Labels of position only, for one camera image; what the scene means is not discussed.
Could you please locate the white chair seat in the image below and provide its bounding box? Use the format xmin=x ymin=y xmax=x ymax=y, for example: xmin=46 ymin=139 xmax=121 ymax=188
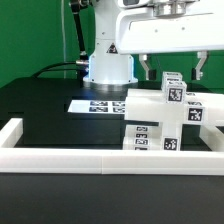
xmin=158 ymin=122 xmax=182 ymax=150

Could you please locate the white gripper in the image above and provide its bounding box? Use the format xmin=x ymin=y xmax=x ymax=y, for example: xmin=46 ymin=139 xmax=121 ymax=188
xmin=115 ymin=0 xmax=224 ymax=80

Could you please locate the black cable bundle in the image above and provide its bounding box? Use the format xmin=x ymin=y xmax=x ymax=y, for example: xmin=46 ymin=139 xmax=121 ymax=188
xmin=31 ymin=60 xmax=88 ymax=80

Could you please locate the white U-shaped boundary fence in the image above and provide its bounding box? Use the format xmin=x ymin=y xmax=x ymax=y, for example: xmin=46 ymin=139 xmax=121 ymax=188
xmin=0 ymin=118 xmax=224 ymax=176

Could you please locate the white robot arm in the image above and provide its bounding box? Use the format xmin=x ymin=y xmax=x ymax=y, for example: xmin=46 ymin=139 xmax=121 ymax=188
xmin=70 ymin=0 xmax=224 ymax=90

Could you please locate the white chair back frame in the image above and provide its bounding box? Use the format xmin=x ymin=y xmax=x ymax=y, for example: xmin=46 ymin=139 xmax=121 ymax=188
xmin=125 ymin=89 xmax=224 ymax=126

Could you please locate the white tagged cube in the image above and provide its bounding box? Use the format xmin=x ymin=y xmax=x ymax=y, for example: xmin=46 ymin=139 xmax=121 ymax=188
xmin=165 ymin=82 xmax=186 ymax=104
xmin=161 ymin=71 xmax=182 ymax=90

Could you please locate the white flat tag board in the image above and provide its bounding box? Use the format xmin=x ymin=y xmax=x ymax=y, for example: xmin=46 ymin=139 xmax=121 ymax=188
xmin=68 ymin=100 xmax=125 ymax=114

